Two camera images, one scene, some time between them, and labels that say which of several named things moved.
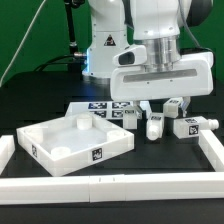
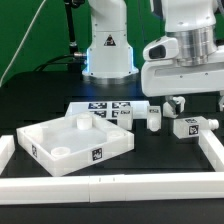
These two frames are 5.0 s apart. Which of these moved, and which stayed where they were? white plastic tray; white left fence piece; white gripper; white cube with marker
Moved: white gripper
Stayed: white plastic tray; white left fence piece; white cube with marker
